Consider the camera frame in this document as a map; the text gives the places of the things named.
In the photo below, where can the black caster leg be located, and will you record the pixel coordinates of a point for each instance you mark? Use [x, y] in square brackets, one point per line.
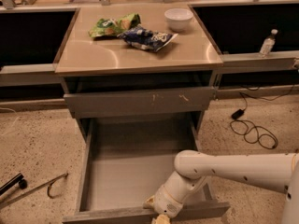
[17, 179]

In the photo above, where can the green chip bag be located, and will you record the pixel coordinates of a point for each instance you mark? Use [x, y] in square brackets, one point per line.
[114, 27]

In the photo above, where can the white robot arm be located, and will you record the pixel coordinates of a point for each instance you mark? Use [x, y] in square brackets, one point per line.
[277, 172]

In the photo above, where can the blue chip bag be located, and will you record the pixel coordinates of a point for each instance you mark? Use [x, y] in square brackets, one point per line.
[145, 39]

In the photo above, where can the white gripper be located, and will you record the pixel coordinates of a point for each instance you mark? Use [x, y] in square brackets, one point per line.
[163, 202]

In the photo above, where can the white bowl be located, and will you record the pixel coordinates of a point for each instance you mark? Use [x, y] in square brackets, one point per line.
[178, 19]

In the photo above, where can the metal hooked rod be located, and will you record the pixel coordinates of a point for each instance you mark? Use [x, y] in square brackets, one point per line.
[48, 185]

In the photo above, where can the black power adapter with cable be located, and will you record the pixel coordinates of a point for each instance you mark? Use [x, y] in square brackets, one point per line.
[248, 130]

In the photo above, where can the grey top drawer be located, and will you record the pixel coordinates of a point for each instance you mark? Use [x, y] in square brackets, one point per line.
[129, 103]

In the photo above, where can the grey drawer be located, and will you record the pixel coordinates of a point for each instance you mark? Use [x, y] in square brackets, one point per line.
[129, 103]
[126, 160]

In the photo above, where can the clear plastic water bottle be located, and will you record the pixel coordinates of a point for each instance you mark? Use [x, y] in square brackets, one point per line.
[268, 43]

